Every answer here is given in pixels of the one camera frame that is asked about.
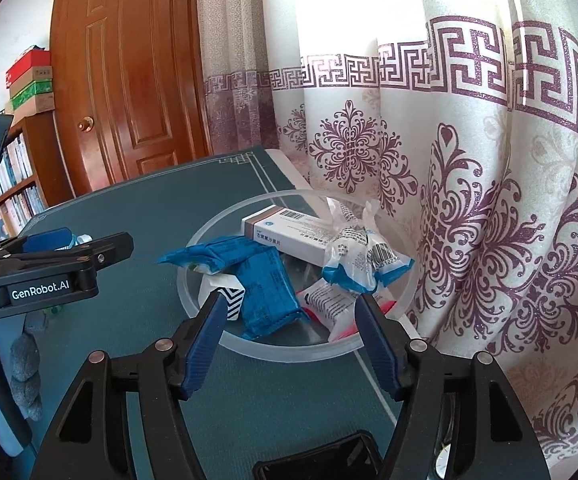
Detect person's left hand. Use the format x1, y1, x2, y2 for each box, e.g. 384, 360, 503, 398
0, 335, 42, 422

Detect wooden bookshelf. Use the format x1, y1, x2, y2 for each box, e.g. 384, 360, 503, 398
0, 107, 77, 241

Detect red box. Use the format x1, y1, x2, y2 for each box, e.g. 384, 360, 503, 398
5, 49, 51, 90

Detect white medicine box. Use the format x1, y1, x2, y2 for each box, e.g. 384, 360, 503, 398
240, 205, 342, 265

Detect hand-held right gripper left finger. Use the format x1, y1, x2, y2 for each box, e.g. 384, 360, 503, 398
34, 290, 227, 480

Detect rows of books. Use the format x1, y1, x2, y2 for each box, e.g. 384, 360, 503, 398
0, 132, 47, 238

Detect red and white snack packet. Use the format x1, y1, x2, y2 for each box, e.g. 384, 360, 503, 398
296, 277, 400, 343

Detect white patterned curtain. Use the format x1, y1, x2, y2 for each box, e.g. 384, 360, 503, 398
196, 0, 578, 476

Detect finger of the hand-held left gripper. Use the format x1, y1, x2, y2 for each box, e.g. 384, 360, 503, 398
0, 232, 134, 281
0, 228, 73, 261

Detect small white box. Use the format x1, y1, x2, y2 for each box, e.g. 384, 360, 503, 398
198, 272, 246, 322

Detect clear plastic bowl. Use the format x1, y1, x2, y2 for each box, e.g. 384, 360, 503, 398
176, 189, 420, 365

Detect brown wooden door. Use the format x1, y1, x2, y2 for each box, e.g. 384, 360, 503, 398
49, 0, 215, 206

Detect white and blue packet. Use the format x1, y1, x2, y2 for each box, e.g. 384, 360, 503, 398
320, 199, 382, 294
363, 200, 415, 288

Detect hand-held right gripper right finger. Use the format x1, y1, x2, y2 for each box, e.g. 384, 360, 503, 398
354, 294, 552, 480

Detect green box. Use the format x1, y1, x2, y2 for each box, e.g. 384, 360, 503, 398
10, 82, 53, 111

